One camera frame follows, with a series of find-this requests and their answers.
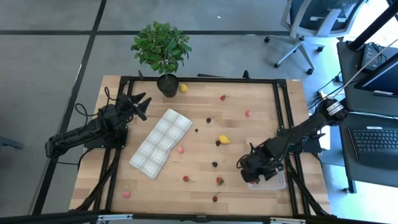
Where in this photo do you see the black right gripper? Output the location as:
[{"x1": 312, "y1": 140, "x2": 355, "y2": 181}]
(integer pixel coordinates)
[{"x1": 236, "y1": 143, "x2": 284, "y2": 184}]

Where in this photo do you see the black table frame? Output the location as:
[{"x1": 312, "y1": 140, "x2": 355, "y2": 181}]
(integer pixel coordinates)
[{"x1": 0, "y1": 74, "x2": 398, "y2": 224}]

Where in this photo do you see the black keyboard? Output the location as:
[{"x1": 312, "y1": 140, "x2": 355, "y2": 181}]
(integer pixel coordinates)
[{"x1": 348, "y1": 126, "x2": 398, "y2": 171}]

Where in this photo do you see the black monitor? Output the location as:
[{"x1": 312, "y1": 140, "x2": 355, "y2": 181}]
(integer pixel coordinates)
[{"x1": 354, "y1": 52, "x2": 398, "y2": 98}]

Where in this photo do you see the white slanted cable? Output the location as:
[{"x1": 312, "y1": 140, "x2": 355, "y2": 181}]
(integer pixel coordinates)
[{"x1": 329, "y1": 37, "x2": 398, "y2": 102}]

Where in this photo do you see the clear plastic tupperware container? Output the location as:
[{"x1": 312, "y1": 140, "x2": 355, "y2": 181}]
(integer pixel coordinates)
[{"x1": 247, "y1": 169, "x2": 287, "y2": 191}]

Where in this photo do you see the white plaid cloth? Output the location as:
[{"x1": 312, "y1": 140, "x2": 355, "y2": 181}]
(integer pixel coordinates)
[{"x1": 129, "y1": 108, "x2": 193, "y2": 180}]

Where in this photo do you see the green leafy plant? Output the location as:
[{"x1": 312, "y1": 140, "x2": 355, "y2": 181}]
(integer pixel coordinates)
[{"x1": 130, "y1": 21, "x2": 193, "y2": 75}]

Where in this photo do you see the black stand pole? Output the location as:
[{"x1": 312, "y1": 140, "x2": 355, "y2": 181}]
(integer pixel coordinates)
[{"x1": 347, "y1": 0, "x2": 398, "y2": 52}]

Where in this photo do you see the white office chair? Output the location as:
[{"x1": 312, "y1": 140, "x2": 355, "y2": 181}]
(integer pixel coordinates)
[{"x1": 264, "y1": 0, "x2": 366, "y2": 76}]

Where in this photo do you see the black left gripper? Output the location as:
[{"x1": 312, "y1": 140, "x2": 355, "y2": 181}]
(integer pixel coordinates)
[{"x1": 117, "y1": 91, "x2": 153, "y2": 122}]

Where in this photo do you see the black desk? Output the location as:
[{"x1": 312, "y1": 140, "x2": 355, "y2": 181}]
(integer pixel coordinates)
[
  {"x1": 338, "y1": 111, "x2": 398, "y2": 194},
  {"x1": 336, "y1": 40, "x2": 398, "y2": 118}
]

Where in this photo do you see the black power adapter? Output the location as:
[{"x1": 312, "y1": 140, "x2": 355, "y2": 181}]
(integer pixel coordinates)
[{"x1": 360, "y1": 42, "x2": 388, "y2": 72}]

